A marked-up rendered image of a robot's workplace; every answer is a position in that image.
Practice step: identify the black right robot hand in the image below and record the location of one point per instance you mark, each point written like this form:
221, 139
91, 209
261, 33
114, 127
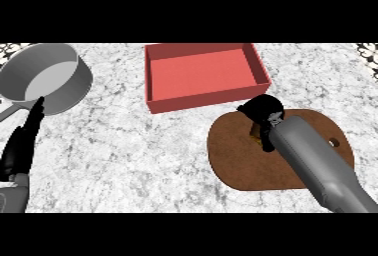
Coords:
263, 110

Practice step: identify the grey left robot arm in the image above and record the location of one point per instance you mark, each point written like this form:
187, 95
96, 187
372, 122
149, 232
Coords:
13, 195

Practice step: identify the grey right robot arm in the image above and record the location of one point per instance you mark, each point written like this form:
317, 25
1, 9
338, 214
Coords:
319, 163

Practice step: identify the brown wooden cutting board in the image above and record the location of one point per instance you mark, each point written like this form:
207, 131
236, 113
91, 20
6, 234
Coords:
241, 156

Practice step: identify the red cardboard box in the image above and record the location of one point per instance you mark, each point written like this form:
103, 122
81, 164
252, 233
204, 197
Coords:
204, 75

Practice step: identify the grey metal saucepan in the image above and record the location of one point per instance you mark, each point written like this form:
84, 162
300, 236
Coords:
44, 78

